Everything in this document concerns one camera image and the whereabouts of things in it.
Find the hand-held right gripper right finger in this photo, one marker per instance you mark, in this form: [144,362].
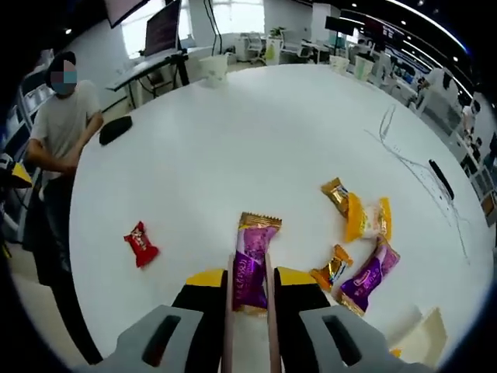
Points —
[303,322]

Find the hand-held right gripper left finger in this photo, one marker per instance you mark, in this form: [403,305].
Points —
[198,326]

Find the gold food packet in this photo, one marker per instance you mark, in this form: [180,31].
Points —
[336,196]
[332,268]

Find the purple food packet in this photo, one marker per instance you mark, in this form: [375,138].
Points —
[369,277]
[252,252]

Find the small red food candy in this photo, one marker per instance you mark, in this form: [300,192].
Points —
[140,245]

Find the cream hexagonal container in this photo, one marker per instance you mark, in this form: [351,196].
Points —
[427,334]

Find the white storage shelf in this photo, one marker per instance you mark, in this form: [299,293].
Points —
[33,101]

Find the black oval pouch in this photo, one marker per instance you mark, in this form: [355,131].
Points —
[115,131]

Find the small side desk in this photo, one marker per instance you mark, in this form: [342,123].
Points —
[147,66]

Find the large display screen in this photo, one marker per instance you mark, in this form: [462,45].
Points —
[124,9]

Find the black slim device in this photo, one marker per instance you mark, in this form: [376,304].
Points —
[442,179]

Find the dark computer monitor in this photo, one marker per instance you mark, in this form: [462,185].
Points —
[162,29]

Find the patterned white paper cup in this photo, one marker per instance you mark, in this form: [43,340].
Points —
[213,74]

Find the tall lidded drink cup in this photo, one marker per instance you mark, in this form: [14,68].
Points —
[363,69]

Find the plain white cup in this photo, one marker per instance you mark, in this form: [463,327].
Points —
[339,64]

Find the potted plant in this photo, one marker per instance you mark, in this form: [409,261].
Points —
[277,33]

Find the black monitor on tripod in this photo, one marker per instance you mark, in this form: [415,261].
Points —
[339,25]

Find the red wall screen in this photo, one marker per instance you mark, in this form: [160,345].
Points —
[384,29]

